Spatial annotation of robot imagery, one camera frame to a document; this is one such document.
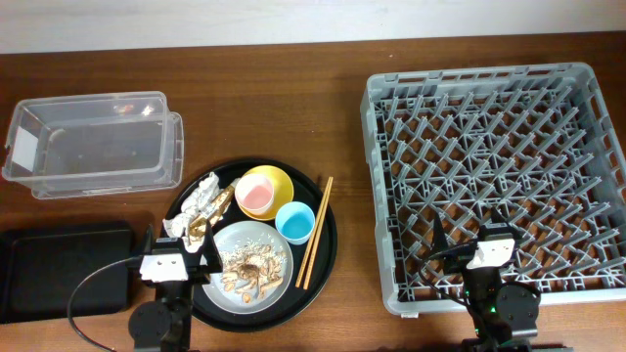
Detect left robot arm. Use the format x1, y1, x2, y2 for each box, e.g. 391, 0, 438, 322
126, 227, 223, 351

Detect white tissue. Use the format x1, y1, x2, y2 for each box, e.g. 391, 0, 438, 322
162, 172, 220, 253

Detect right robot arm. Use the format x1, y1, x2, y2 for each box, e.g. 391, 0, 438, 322
429, 210, 541, 352

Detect black rectangular tray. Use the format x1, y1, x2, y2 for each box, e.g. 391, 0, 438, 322
1, 221, 134, 324

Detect light blue cup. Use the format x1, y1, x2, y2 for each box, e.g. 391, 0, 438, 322
275, 201, 316, 245

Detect grey dishwasher rack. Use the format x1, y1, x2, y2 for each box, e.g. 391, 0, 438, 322
360, 63, 625, 318

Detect pink cup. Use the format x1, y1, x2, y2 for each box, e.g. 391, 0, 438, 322
235, 174, 275, 215

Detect food scraps on plate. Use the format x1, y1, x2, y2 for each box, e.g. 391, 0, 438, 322
220, 242, 288, 304

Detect grey plate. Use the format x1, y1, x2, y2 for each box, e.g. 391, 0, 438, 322
202, 221, 293, 315

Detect gold foil wrapper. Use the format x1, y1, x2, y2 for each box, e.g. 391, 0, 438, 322
187, 185, 235, 242

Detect clear plastic waste bin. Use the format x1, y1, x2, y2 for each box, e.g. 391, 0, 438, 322
1, 91, 184, 199

